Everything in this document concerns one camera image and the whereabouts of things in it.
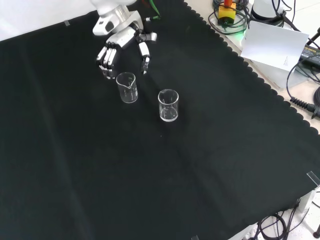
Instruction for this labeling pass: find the clear glass beaker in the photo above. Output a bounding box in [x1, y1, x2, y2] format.
[157, 88, 180, 123]
[115, 71, 139, 104]

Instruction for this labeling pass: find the black power adapter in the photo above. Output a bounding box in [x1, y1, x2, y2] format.
[299, 41, 320, 64]

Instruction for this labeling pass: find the white bench leg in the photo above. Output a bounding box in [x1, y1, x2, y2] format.
[296, 186, 320, 215]

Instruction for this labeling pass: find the green cable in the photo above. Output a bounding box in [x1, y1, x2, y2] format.
[144, 0, 162, 22]

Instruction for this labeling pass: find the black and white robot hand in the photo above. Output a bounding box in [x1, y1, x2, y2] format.
[92, 11, 158, 80]

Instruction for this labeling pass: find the white round device base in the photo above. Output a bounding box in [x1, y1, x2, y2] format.
[250, 0, 286, 23]

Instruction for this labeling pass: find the black ribbed cable plug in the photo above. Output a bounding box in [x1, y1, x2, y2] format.
[285, 58, 320, 119]

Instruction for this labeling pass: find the pale board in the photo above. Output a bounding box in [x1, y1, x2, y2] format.
[240, 20, 310, 74]

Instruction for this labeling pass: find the black floor cable bundle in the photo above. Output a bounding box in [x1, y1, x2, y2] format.
[251, 211, 311, 240]

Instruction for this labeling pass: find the yellow stop button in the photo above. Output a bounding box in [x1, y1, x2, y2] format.
[217, 0, 237, 26]

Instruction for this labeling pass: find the black bench cloth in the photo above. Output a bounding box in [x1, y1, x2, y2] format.
[0, 0, 320, 240]

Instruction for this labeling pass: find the grey metal plate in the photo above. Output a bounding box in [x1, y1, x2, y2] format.
[247, 57, 313, 90]

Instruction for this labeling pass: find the clear cloth clamp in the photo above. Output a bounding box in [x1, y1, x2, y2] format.
[306, 170, 320, 188]

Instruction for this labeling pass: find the black cable loop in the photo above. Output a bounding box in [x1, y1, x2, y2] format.
[207, 0, 251, 35]

